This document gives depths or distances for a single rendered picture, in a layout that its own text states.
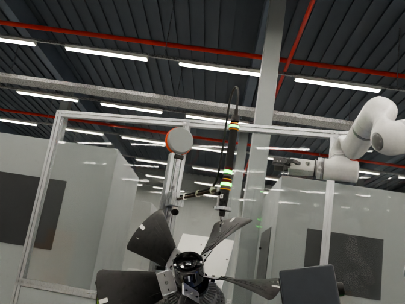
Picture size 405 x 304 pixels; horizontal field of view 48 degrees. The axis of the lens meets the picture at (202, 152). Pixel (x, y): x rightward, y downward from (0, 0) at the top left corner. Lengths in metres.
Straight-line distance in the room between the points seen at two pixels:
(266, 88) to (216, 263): 4.68
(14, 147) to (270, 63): 3.97
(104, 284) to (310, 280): 1.02
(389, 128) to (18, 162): 3.18
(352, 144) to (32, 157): 2.89
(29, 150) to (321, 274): 3.31
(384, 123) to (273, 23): 5.73
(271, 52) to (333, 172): 5.13
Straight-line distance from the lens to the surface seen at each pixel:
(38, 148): 4.01
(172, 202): 2.38
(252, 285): 1.76
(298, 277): 0.97
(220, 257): 2.20
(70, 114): 3.06
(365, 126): 1.60
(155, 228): 2.00
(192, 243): 2.27
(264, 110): 6.49
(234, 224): 1.98
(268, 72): 6.71
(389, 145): 1.40
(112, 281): 1.83
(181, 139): 2.56
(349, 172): 1.82
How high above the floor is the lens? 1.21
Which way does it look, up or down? 14 degrees up
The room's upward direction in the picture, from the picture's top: 9 degrees clockwise
